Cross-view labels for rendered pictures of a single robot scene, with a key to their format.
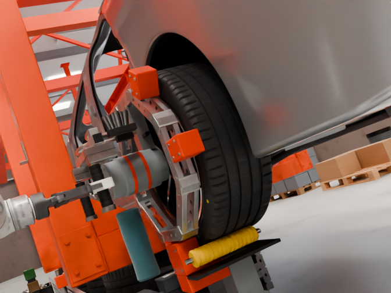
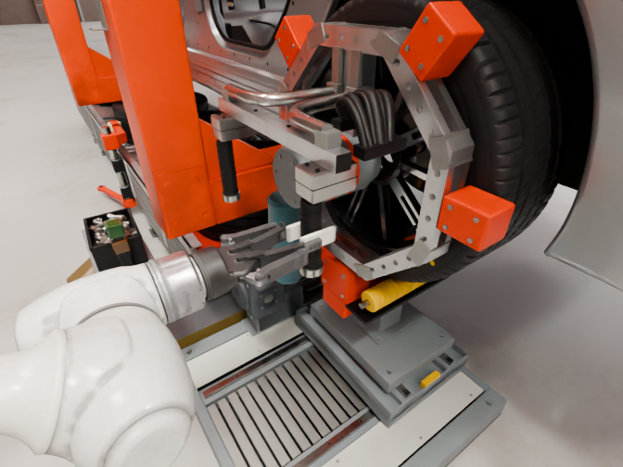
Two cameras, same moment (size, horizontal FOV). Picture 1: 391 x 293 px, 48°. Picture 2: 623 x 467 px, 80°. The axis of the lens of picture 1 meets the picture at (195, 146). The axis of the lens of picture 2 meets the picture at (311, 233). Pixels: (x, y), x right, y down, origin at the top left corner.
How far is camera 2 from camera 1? 1.00 m
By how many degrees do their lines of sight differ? 40
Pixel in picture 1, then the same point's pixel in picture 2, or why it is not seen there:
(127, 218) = (286, 215)
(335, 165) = not seen: hidden behind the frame
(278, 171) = not seen: hidden behind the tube
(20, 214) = (183, 310)
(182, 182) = (432, 254)
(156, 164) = (369, 171)
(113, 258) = (224, 208)
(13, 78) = not seen: outside the picture
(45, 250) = (78, 78)
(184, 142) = (492, 228)
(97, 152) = (329, 185)
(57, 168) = (165, 67)
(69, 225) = (174, 162)
